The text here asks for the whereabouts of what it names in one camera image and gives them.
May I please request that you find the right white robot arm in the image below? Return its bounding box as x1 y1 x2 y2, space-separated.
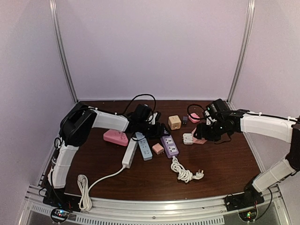
194 108 300 207

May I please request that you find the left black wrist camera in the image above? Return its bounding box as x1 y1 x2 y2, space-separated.
132 104 152 122

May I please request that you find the aluminium front rail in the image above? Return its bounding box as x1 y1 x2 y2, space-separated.
16 185 292 225

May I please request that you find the pink plug adapter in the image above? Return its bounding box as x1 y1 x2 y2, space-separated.
188 113 201 123

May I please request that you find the light pink cube adapter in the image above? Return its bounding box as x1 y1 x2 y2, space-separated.
191 128 207 144

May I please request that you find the small white cube adapter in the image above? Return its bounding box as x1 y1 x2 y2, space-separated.
182 133 194 145

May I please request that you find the right aluminium frame post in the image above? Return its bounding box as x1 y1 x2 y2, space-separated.
227 0 255 104

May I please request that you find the black plug adapter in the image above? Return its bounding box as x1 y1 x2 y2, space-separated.
182 116 188 125

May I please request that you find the white coiled power cable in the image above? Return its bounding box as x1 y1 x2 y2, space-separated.
77 165 126 211

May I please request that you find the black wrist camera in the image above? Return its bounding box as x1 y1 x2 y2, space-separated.
206 98 230 119
132 104 152 122

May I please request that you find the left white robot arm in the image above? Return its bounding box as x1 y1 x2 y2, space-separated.
48 103 170 189

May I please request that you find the white power strip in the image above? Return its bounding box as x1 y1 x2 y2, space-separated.
122 139 138 169

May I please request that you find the beige cube socket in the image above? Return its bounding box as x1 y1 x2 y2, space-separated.
168 115 181 130

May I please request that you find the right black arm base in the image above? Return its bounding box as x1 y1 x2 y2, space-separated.
224 185 264 211

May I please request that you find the light blue power strip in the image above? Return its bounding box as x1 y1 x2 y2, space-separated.
135 132 153 161

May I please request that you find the white coiled cable right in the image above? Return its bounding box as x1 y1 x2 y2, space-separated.
170 156 205 183

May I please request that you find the light pink usb charger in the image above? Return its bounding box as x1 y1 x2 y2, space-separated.
152 143 165 155

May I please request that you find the left aluminium frame post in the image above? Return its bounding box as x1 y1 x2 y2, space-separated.
49 0 78 103

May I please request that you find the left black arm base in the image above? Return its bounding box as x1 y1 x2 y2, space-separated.
43 185 81 212

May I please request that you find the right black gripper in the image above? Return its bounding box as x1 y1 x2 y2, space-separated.
194 120 226 142

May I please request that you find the aluminium frame post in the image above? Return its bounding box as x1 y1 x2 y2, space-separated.
49 0 78 103
227 0 255 104

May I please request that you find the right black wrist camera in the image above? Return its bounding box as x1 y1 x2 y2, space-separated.
206 98 230 119

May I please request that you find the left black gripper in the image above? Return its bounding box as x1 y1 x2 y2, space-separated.
138 121 171 141

